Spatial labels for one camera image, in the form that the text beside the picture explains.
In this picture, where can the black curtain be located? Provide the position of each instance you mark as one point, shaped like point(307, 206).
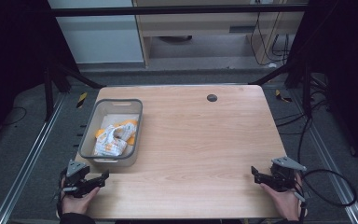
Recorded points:
point(12, 62)
point(348, 62)

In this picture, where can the round grey table grommet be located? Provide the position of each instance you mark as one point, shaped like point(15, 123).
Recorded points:
point(212, 98)

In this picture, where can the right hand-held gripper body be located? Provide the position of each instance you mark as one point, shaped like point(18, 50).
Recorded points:
point(284, 175)

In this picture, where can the grey rimmed beige basket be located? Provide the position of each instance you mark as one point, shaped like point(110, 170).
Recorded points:
point(105, 158)

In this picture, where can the white and orange patterned cloth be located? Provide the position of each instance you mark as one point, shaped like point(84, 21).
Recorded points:
point(112, 141)

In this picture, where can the aluminium floor rail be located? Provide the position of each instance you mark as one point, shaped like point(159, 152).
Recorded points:
point(28, 161)
point(332, 168)

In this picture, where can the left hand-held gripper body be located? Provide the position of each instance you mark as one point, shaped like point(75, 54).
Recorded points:
point(74, 174)

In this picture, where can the person's right hand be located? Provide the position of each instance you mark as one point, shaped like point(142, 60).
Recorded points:
point(284, 203)

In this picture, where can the black horizontal frame bar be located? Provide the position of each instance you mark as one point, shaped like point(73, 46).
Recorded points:
point(167, 11)

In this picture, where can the white cabinet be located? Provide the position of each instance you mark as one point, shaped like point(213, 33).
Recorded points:
point(99, 40)

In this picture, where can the person's left hand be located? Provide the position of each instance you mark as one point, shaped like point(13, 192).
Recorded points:
point(79, 203)

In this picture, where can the yellow and black tape strip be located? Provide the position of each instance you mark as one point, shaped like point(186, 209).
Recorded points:
point(282, 97)
point(81, 100)

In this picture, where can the black metal stand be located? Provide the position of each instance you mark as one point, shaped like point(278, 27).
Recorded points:
point(48, 93)
point(307, 90)

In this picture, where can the light wooden desk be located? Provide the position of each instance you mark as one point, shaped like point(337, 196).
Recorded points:
point(199, 25)

